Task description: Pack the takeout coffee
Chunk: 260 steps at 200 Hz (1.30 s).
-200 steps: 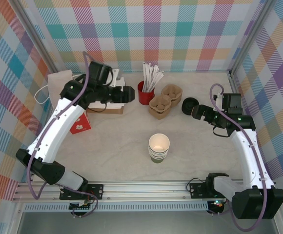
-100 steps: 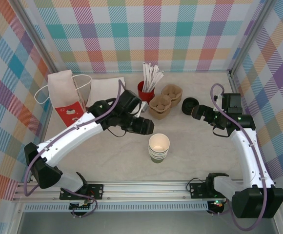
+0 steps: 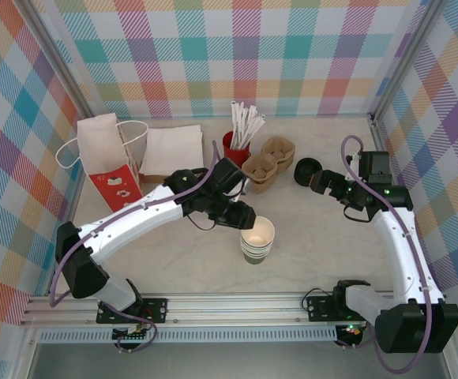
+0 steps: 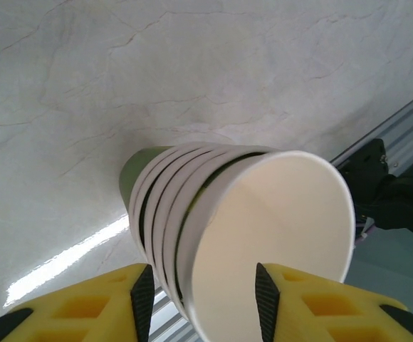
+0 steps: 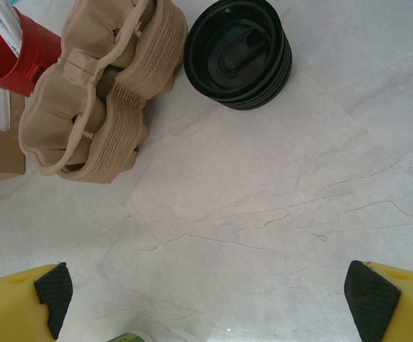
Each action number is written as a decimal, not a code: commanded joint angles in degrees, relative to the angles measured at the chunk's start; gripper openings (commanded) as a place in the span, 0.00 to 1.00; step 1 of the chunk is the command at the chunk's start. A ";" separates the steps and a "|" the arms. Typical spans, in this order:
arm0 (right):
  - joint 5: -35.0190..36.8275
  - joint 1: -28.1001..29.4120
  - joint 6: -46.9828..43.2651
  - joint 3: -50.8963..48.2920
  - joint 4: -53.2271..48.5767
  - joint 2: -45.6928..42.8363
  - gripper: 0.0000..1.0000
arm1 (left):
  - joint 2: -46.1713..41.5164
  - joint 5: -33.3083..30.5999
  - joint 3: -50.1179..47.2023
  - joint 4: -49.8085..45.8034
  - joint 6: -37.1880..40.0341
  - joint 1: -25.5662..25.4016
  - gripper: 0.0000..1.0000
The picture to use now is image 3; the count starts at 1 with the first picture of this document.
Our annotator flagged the small controller board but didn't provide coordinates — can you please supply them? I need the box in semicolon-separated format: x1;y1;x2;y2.
338;323;363;337
112;324;152;343

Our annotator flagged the green paper coffee cup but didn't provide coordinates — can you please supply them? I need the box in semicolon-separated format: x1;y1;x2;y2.
242;246;273;267

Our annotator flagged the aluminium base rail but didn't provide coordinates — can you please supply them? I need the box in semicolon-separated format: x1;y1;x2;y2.
18;291;449;327

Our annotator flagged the brown cardboard box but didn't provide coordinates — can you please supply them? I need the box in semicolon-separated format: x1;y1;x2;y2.
141;173;177;186

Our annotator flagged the white red printed paper bag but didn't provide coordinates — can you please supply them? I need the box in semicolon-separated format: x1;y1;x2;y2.
54;113;150;213

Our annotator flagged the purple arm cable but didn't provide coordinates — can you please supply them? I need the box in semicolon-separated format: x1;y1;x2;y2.
48;140;232;354
333;135;435;374

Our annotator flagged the green white paper cup stack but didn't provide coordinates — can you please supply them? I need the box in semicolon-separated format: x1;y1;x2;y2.
239;216;276;253

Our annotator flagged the perforated white cable tray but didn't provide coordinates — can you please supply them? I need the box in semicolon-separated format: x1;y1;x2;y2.
38;329;340;343

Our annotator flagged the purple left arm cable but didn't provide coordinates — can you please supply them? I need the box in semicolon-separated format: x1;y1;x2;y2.
48;140;232;354

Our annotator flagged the black cup lid stack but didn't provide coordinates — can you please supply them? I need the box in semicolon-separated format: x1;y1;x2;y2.
294;156;321;186

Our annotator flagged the aluminium frame post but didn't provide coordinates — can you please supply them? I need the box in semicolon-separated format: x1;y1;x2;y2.
21;0;99;122
369;0;449;119

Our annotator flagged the red straw cup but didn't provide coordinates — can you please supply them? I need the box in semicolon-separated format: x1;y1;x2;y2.
222;131;253;169

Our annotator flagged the aluminium side floor bar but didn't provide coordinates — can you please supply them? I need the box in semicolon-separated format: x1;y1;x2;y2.
369;113;431;297
25;118;99;303

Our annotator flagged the white napkin stack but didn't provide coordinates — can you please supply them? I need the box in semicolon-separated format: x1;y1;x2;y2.
138;125;205;178

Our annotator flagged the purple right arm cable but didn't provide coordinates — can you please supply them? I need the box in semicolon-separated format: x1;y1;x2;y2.
333;135;435;374

